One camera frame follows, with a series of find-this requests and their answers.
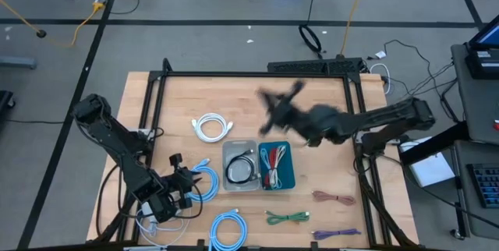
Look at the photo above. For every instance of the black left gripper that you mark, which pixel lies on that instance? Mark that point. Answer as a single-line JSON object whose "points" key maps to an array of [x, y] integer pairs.
{"points": [[177, 182]]}

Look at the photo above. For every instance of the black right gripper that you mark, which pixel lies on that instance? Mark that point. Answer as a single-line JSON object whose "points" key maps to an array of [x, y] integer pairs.
{"points": [[294, 116]]}

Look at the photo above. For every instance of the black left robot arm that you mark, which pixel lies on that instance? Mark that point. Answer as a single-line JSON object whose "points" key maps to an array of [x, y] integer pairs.
{"points": [[117, 142]]}

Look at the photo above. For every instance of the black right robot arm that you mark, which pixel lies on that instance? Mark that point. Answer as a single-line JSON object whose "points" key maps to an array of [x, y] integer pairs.
{"points": [[390, 116]]}

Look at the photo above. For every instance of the grey plastic bin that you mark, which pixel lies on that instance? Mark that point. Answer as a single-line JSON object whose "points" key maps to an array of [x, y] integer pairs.
{"points": [[238, 146]]}

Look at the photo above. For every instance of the black perforated power strip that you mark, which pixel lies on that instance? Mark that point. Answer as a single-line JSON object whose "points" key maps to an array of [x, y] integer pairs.
{"points": [[312, 66]]}

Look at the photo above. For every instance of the teal plastic bin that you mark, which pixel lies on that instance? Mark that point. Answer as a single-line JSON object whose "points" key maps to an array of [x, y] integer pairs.
{"points": [[288, 181]]}

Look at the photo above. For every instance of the white paper box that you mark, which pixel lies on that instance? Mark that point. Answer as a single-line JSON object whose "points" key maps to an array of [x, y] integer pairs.
{"points": [[432, 169]]}

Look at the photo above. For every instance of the grey desk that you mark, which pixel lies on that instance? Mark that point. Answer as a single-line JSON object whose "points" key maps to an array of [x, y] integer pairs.
{"points": [[477, 107]]}

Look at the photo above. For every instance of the black device with labels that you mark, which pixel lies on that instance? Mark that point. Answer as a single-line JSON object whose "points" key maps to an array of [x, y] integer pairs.
{"points": [[483, 64]]}

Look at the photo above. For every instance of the black keyboard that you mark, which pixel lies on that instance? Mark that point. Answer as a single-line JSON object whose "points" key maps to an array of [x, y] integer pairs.
{"points": [[487, 184]]}

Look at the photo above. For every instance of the open laptop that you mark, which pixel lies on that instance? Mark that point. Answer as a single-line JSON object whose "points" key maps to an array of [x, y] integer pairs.
{"points": [[487, 36]]}

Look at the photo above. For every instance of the black metal table frame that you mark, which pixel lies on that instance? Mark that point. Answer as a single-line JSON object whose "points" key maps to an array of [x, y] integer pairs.
{"points": [[253, 74]]}

